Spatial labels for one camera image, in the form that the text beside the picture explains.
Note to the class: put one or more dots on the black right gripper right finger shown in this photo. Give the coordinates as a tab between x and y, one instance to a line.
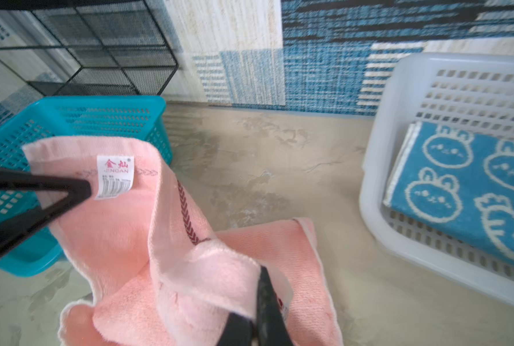
270	326

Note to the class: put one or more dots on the black wire shelf rack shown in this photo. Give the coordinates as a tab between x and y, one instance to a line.
65	48

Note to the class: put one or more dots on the teal plastic basket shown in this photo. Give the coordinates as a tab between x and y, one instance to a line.
125	116

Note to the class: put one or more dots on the blue bunny pattern towel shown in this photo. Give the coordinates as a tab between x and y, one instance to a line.
459	182

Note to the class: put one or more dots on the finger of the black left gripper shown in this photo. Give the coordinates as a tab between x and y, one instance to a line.
18	229

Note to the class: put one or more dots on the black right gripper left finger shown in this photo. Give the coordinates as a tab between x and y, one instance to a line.
238	331

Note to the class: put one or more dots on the pink terry towel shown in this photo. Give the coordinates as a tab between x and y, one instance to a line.
158	273

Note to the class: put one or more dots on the white plastic basket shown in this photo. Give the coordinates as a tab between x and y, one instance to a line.
473	93

